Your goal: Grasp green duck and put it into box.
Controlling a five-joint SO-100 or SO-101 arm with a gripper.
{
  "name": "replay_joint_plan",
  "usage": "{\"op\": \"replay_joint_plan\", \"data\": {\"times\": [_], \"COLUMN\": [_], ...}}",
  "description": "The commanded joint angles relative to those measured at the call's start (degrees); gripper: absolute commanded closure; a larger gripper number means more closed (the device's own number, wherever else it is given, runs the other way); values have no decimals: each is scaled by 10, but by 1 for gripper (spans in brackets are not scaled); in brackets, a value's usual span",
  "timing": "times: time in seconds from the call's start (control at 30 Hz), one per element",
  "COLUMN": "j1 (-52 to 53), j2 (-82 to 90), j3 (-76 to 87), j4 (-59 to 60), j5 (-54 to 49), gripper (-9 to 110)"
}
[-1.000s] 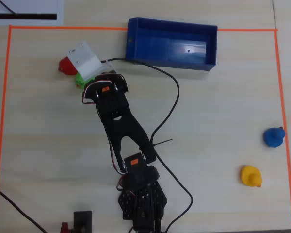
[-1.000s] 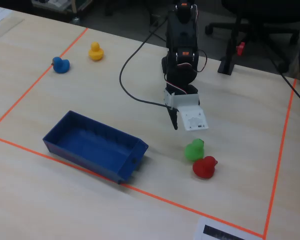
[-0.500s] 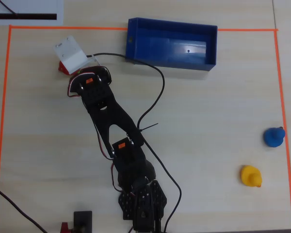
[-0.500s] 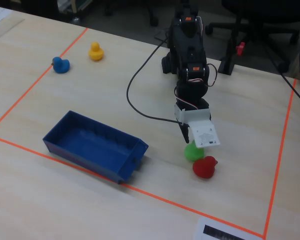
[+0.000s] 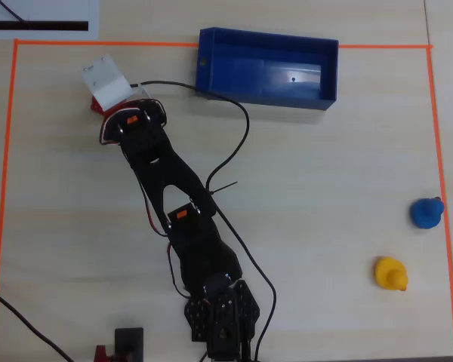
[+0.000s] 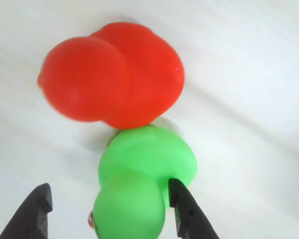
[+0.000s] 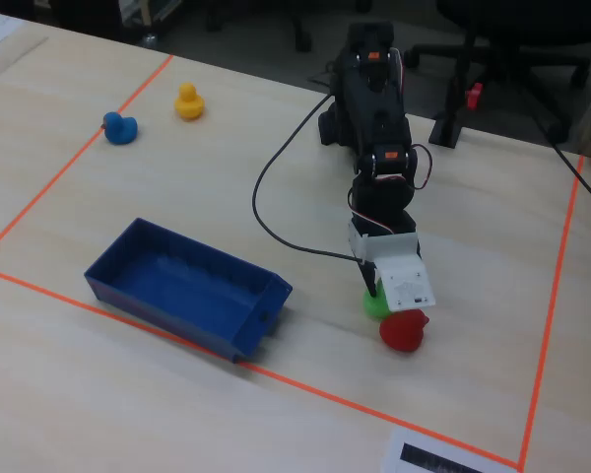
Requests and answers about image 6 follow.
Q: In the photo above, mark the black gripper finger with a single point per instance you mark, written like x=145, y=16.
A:
x=32, y=216
x=189, y=216

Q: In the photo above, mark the green rubber duck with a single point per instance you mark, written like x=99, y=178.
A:
x=139, y=174

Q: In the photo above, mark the red rubber duck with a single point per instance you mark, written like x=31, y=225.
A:
x=114, y=77

